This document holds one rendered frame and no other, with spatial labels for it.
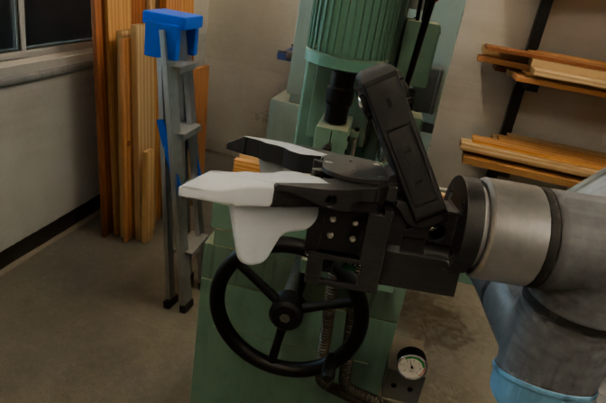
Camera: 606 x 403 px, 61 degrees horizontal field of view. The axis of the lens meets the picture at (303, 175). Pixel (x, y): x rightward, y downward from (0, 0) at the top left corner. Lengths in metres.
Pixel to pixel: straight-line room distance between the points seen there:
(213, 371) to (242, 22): 2.70
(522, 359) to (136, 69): 2.15
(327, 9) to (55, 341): 1.58
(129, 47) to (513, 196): 2.15
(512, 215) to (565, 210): 0.04
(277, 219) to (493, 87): 3.15
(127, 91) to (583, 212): 2.19
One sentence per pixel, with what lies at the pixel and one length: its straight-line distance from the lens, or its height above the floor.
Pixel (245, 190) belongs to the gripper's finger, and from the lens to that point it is 0.31.
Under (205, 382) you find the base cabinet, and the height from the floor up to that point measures 0.42.
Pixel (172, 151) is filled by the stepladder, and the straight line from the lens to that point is 1.93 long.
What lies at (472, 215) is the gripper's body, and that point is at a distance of 0.36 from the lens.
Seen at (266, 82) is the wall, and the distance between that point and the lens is 3.62.
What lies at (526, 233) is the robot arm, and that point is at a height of 1.23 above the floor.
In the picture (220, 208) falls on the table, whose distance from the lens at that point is 1.08.
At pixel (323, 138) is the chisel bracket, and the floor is 1.05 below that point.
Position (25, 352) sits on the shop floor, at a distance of 2.12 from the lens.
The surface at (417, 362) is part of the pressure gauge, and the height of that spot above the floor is 0.67.
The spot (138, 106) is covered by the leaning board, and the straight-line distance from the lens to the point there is 2.45.
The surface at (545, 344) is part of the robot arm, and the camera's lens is 0.44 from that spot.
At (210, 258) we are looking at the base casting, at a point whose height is 0.76.
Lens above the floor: 1.37
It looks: 22 degrees down
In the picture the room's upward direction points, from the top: 9 degrees clockwise
